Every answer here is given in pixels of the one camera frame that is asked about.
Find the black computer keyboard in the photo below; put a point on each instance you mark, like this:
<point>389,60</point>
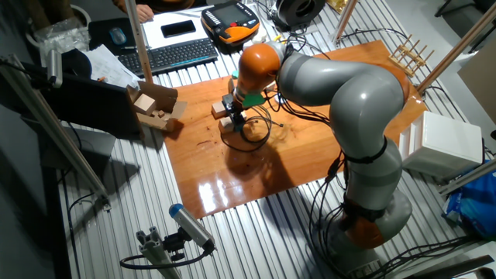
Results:
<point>170,56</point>

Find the blue plastic bag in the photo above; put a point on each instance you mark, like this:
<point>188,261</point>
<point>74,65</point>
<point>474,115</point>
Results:
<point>470,201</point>

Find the silver camera with blue cap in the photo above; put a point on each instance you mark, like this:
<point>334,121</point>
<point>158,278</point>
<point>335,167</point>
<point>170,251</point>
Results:
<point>191,226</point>

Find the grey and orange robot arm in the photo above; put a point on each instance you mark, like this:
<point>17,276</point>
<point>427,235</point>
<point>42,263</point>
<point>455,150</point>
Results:
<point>360,100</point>

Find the yellow clip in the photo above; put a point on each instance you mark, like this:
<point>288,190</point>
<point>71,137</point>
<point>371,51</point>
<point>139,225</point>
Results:
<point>277,37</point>

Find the silver cylindrical camera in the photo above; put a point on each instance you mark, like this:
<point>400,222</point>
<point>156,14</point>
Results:
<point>54,67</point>

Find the white bin with plastic liner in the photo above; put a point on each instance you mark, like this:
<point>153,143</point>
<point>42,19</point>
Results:
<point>62,38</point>

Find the wooden cube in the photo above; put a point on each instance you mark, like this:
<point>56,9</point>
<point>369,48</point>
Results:
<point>218,111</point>
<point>144,104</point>
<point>225,126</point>

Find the orange and black teach pendant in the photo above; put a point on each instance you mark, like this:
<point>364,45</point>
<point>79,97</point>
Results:
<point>228,23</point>

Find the short aluminium profile mount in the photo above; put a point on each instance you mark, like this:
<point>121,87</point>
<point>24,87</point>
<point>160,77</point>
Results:
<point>155,252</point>

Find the black mouse pad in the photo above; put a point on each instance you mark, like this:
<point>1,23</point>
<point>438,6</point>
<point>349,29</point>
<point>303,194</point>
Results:
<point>100,35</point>

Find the black round cap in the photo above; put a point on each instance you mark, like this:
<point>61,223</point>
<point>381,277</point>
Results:
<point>76,63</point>

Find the black chair base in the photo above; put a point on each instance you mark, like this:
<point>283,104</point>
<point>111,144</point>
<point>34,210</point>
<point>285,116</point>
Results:
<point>465,5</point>

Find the person right hand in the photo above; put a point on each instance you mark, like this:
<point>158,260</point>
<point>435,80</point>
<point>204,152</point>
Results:
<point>145,13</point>

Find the brown cardboard panel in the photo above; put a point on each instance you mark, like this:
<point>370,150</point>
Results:
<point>480,81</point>

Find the white paper sheet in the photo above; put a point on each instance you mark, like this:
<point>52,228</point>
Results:
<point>151,35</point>

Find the aluminium frame post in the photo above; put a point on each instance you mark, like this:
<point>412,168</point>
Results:
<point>457,48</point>
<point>138,42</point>
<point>345,19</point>

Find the wooden peg rack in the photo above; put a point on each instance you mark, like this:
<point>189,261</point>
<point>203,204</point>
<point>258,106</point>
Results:
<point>408,56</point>

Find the white drawer unit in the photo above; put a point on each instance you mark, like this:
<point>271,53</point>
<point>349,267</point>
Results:
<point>445,143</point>

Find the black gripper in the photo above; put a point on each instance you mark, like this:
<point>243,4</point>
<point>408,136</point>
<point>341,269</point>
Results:
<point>238,106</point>

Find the pile of printed papers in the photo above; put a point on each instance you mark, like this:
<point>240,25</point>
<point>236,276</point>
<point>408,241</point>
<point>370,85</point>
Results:
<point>108,66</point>

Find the blue grey computer mouse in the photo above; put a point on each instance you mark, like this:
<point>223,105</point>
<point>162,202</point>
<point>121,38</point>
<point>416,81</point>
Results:
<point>118,36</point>

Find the black laptop screen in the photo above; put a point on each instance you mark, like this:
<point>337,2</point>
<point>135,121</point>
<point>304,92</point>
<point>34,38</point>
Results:
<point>93,104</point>

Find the open cardboard box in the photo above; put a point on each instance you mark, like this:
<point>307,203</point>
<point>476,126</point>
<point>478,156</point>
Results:
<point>162,98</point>

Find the black smartphone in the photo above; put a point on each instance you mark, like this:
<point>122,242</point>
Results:
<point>178,28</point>

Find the person right forearm brown sleeve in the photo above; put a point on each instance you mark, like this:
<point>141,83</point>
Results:
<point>126,4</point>

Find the green camera mount plate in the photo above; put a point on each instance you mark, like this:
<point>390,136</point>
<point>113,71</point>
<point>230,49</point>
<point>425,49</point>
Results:
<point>253,100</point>

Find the yellow foil packet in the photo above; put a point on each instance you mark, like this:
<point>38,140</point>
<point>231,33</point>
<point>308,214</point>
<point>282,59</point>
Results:
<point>337,4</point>

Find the black filament spool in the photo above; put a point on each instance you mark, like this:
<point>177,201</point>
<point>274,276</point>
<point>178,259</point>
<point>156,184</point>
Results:
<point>300,9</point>

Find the white rounded plastic object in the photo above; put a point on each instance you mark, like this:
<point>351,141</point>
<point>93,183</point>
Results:
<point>259,38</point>

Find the aluminium frame beam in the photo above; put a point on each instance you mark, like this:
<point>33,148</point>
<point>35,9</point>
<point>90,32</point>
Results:
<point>469,176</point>
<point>79,160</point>

